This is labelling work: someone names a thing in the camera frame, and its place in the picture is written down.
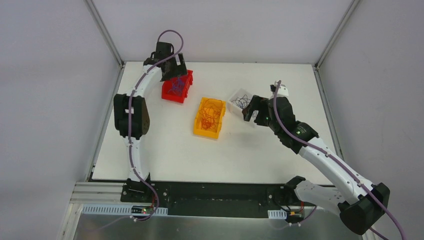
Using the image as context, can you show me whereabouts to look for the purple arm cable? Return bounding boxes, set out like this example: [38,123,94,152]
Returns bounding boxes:
[127,29,185,223]
[272,80,408,240]

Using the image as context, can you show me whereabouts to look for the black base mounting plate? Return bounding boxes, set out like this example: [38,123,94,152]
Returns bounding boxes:
[120,180,302,218]

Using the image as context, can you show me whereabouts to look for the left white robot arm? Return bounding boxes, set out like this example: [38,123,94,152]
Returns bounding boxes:
[113,41,188,203]

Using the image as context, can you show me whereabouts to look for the red plastic bin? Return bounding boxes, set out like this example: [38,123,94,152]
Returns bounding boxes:
[161,70,193,104]

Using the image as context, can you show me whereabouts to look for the green lit controller board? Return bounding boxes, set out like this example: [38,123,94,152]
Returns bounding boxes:
[131,205,155,216]

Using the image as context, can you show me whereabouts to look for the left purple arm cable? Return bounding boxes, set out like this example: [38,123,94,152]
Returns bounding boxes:
[127,29,185,223]

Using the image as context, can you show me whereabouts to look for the blue cable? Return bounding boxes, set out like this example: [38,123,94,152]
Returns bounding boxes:
[168,76,188,97]

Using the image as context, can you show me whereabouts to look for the dark grey cable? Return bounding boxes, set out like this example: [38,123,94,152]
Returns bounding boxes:
[231,94,259,117]

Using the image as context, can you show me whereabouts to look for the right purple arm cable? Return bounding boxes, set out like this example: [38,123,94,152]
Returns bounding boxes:
[272,80,408,240]

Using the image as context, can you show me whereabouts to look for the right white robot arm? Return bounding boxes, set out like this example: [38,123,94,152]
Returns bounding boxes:
[241,95,391,235]

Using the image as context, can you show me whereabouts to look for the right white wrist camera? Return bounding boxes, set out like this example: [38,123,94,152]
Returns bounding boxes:
[270,82,289,98]

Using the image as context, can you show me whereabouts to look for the yellow plastic bin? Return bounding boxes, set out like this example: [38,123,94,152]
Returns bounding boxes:
[193,97,226,140]

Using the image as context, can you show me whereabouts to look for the white plastic bin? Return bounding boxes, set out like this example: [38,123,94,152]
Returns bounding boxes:
[226,88,259,128]

